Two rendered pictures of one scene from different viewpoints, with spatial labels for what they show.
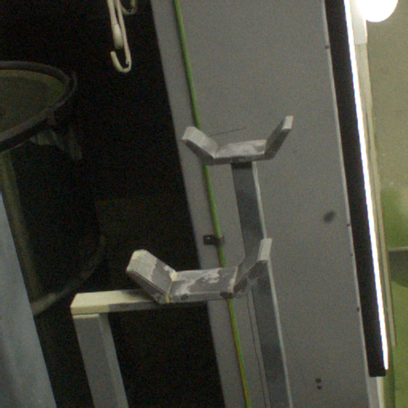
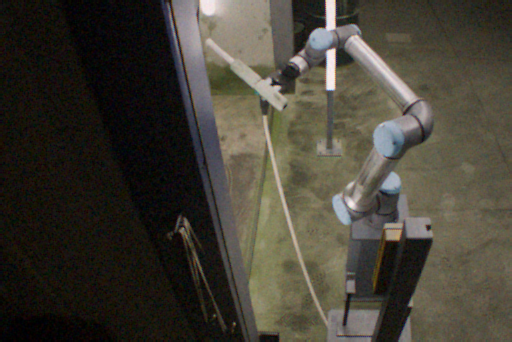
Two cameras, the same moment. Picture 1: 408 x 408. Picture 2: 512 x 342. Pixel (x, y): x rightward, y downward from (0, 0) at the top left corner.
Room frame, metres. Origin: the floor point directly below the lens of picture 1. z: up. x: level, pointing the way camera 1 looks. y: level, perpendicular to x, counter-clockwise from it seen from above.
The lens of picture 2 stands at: (1.00, 0.70, 2.37)
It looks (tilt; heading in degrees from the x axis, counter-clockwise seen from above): 43 degrees down; 270
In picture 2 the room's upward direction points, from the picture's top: 7 degrees counter-clockwise
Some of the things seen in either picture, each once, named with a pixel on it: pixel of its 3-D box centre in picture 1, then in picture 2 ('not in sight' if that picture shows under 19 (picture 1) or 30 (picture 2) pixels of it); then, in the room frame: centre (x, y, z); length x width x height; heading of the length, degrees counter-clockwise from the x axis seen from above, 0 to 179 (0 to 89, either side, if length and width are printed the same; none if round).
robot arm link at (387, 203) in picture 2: not in sight; (383, 191); (0.39, -0.68, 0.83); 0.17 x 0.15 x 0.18; 18
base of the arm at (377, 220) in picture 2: not in sight; (381, 209); (0.38, -0.68, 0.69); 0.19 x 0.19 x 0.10
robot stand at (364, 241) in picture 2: not in sight; (373, 251); (0.38, -0.68, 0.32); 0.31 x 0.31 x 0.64; 78
